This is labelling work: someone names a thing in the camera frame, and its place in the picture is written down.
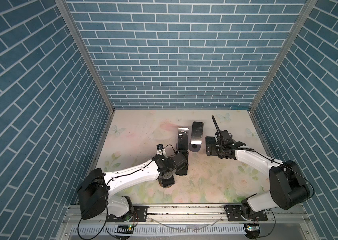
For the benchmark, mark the black phone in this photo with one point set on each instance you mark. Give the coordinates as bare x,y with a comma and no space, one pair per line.
196,133
210,146

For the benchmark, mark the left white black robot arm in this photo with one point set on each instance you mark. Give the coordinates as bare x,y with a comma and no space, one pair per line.
98,190

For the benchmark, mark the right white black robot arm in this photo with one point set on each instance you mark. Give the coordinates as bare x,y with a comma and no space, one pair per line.
288,187

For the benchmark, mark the middle black phone stand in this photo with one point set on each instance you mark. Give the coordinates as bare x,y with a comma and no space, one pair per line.
182,172

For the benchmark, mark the purple-edged back left phone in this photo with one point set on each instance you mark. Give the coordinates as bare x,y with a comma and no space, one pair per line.
182,139

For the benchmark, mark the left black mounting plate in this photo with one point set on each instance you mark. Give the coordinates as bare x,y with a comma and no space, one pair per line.
138,215

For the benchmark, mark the black mounting plate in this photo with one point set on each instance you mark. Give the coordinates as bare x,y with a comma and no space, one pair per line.
237,213
138,215

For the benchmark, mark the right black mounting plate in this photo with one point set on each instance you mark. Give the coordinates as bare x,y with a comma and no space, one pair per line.
237,213

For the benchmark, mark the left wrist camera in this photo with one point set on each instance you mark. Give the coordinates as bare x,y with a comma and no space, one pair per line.
160,149

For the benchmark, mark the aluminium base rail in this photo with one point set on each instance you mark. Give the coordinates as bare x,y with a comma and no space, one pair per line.
292,224

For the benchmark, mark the white vented cable duct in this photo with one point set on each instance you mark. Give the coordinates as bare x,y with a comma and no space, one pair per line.
157,230

